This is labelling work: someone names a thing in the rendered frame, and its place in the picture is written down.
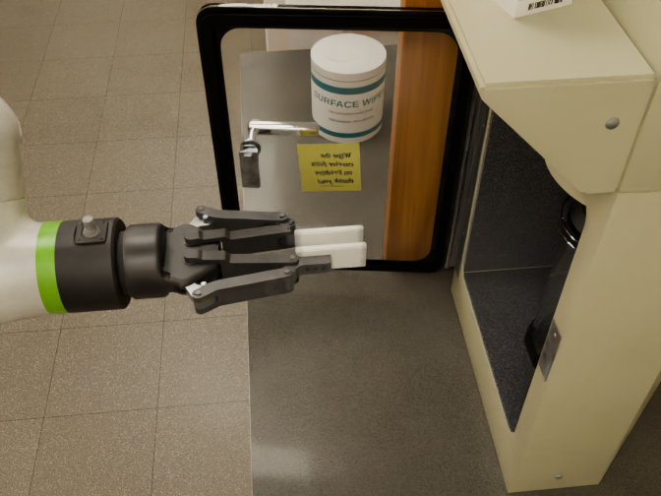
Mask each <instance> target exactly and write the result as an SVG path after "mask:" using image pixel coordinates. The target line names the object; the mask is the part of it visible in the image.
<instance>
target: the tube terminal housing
mask: <svg viewBox="0 0 661 496"><path fill-rule="evenodd" d="M602 2H603V3H604V4H605V6H606V7H607V8H608V10H609V11H610V13H611V14H612V15H613V17H614V18H615V20H616V21H617V22H618V24H619V25H620V26H621V28H622V29H623V31H624V32H625V33H626V35H627V36H628V37H629V39H630V40H631V42H632V43H633V45H634V46H635V47H636V49H637V50H638V52H639V53H640V54H641V56H642V57H643V58H644V60H645V61H646V63H647V64H648V65H649V67H650V68H651V69H652V71H653V72H654V74H655V75H656V76H657V81H656V84H655V86H654V89H653V92H652V95H651V97H650V100H649V102H648V104H647V107H646V110H645V113H644V115H643V118H642V121H641V124H640V126H639V129H638V132H637V135H636V137H635V140H634V143H633V146H632V148H631V153H630V156H629V158H628V161H627V164H626V167H625V169H624V172H623V175H622V178H621V180H620V183H619V186H618V188H617V189H616V190H615V192H610V193H596V194H586V193H585V192H583V195H584V199H585V204H586V220H585V225H584V228H583V231H582V233H581V236H580V239H579V242H578V245H577V248H576V251H575V254H574V257H573V260H572V263H571V267H570V270H569V273H568V276H567V279H566V282H565V285H564V288H563V291H562V294H561V297H560V300H559V303H558V306H557V309H556V312H555V315H554V318H553V319H555V321H556V324H557V326H558V329H559V331H560V334H561V336H562V339H561V342H560V345H559V347H558V350H557V353H556V356H555V358H554V361H553V364H552V367H551V369H550V372H549V375H548V378H547V380H546V382H545V381H544V378H543V375H542V372H541V369H540V367H539V364H537V367H536V370H535V373H534V376H533V379H532V381H531V384H530V387H529V390H528V393H527V396H526V399H525V402H524V405H523V408H522V411H521V414H520V417H519V420H518V423H517V425H516V428H515V431H514V432H510V430H509V428H508V424H507V421H506V418H505V414H504V411H503V408H502V404H501V401H500V398H499V394H498V391H497V388H496V384H495V381H494V378H493V374H492V371H491V368H490V364H489V361H488V358H487V354H486V351H485V348H484V344H483V342H482V339H481V335H480V332H479V329H478V325H477V322H476V319H475V315H474V312H473V309H472V305H471V302H470V299H469V295H468V292H467V289H466V285H465V282H464V278H463V274H464V273H473V272H463V261H464V255H465V250H466V245H467V239H468V234H469V229H470V224H471V219H472V213H473V208H474V203H475V197H476V192H477V187H478V181H479V176H480V171H481V165H482V160H483V155H484V150H485V145H486V139H487V134H488V129H489V123H490V118H491V113H492V108H490V110H489V116H488V121H487V127H486V132H485V137H484V143H483V148H482V154H481V158H480V164H479V169H478V174H477V180H476V185H475V191H474V196H473V202H472V207H471V213H470V218H469V223H468V228H467V233H466V239H465V244H464V250H463V255H462V261H461V266H460V271H459V277H457V274H456V270H455V268H454V272H453V278H452V283H451V293H452V297H453V300H454V304H455V308H456V311H457V315H458V318H459V322H460V325H461V328H462V331H463V335H464V339H465V342H466V346H467V349H468V353H469V356H470V360H471V364H472V367H473V371H474V374H475V378H476V381H477V385H478V389H479V392H480V396H481V399H482V403H483V405H484V409H485V413H486V416H487V420H488V423H489V427H490V430H491V434H492V438H493V441H494V445H495V448H496V452H497V455H498V459H499V463H500V466H501V470H502V473H503V477H504V480H505V484H506V488H507V490H508V493H512V492H521V491H532V490H542V489H553V488H563V487H574V486H583V485H594V484H599V482H600V481H601V479H602V477H603V476H604V474H605V472H606V471H607V469H608V467H609V466H610V464H611V463H612V461H613V459H614V458H615V456H616V454H617V453H618V452H619V450H620V449H621V447H622V445H623V444H624V442H625V440H626V439H627V437H628V436H629V434H630V432H631V430H632V428H633V427H634V425H635V423H636V422H637V420H638V418H639V417H640V415H641V413H642V412H643V410H644V409H645V407H646V405H647V404H648V402H649V400H650V399H651V397H652V395H653V394H654V392H655V390H656V389H657V387H658V386H659V384H660V382H661V0H602Z"/></svg>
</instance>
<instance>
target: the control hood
mask: <svg viewBox="0 0 661 496"><path fill-rule="evenodd" d="M441 2H442V5H443V7H444V9H445V12H446V14H447V17H448V19H449V21H450V24H451V28H452V30H453V32H454V35H455V37H456V40H457V42H458V44H459V47H460V49H461V52H462V54H463V56H464V59H465V61H466V64H467V66H468V69H469V71H470V73H471V76H472V78H473V81H474V83H475V85H476V88H477V90H478V92H479V94H480V96H481V99H482V100H483V101H484V102H485V103H486V104H487V105H488V106H489V107H490V108H492V109H493V110H494V111H495V112H496V113H497V114H498V115H499V116H500V117H501V118H502V119H503V120H504V121H505V122H506V123H508V124H509V125H510V126H511V127H512V128H513V129H514V130H515V132H516V133H517V134H518V135H519V136H520V137H522V138H523V139H524V140H525V141H526V142H527V143H528V144H529V145H530V146H531V147H532V148H533V149H534V150H535V151H536V152H538V153H539V154H540V155H541V156H543V157H544V158H545V159H546V160H547V161H548V162H549V163H550V164H551V165H552V166H554V167H555V168H556V169H557V170H558V171H559V172H560V173H561V174H562V175H563V176H564V177H565V178H566V179H567V180H568V181H569V182H570V183H571V184H572V185H573V186H574V187H575V188H576V189H577V190H578V191H579V192H585V193H586V194H596V193H610V192H615V190H616V189H617V188H618V186H619V183H620V180H621V178H622V175H623V172H624V169H625V167H626V164H627V161H628V158H629V156H630V153H631V148H632V146H633V143H634V140H635V137H636V135H637V132H638V129H639V126H640V124H641V121H642V118H643V115H644V113H645V110H646V107H647V104H648V102H649V100H650V97H651V95H652V92H653V89H654V86H655V84H656V81H657V76H656V75H655V74H654V72H653V71H652V69H651V68H650V67H649V65H648V64H647V63H646V61H645V60H644V58H643V57H642V56H641V54H640V53H639V52H638V50H637V49H636V47H635V46H634V45H633V43H632V42H631V40H630V39H629V37H628V36H627V35H626V33H625V32H624V31H623V29H622V28H621V26H620V25H619V24H618V22H617V21H616V20H615V18H614V17H613V15H612V14H611V13H610V11H609V10H608V8H607V7H606V6H605V4H604V3H603V2H602V0H573V1H572V4H571V5H568V6H564V7H560V8H556V9H552V10H548V11H544V12H539V13H535V14H531V15H527V16H523V17H519V18H515V19H514V18H513V17H512V16H510V15H509V14H508V13H507V12H505V11H504V10H503V9H502V8H501V7H499V6H498V5H497V4H496V3H494V2H493V1H492V0H441Z"/></svg>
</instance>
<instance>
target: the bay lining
mask: <svg viewBox="0 0 661 496"><path fill-rule="evenodd" d="M569 195H570V194H569V193H567V192H566V191H565V190H564V189H563V188H562V187H561V186H560V185H559V184H558V182H557V181H556V180H555V179H554V177H553V176H552V174H551V173H550V171H549V169H548V166H547V164H546V160H545V158H544V157H543V156H541V155H540V154H539V153H538V152H536V151H535V150H534V149H533V148H532V147H531V146H530V145H529V144H528V143H527V142H526V141H525V140H524V139H523V138H522V137H520V136H519V135H518V134H517V133H516V132H515V130H514V129H513V128H512V127H511V126H510V125H509V124H508V123H506V122H505V121H504V120H503V119H502V118H501V117H500V116H499V115H498V114H497V113H496V112H495V111H494V110H493V109H492V113H491V118H490V123H489V129H488V134H487V139H486V145H485V150H484V155H483V160H482V165H481V171H480V176H479V181H478V187H477V192H476V197H475V203H474V208H473V213H472V219H471V224H470V229H469V234H468V239H467V245H466V250H465V255H464V261H463V272H478V271H491V270H504V269H517V268H531V267H544V266H552V264H553V261H554V257H555V254H556V251H557V248H558V245H559V241H560V238H561V235H562V233H561V231H560V228H559V214H560V211H561V207H562V205H563V202H564V201H565V199H566V198H567V197H568V196H569Z"/></svg>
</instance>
